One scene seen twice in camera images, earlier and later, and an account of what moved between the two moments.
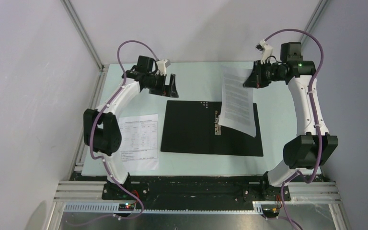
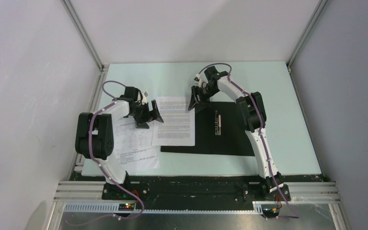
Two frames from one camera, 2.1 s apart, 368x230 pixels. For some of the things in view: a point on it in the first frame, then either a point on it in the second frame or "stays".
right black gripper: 255,80 → 202,104
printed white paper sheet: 237,111 → 178,127
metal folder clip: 217,127 stays
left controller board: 126,207 stays
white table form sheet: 140,142 stays
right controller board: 270,212 stays
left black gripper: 169,90 → 142,123
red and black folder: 192,127 stays
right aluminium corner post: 320,7 stays
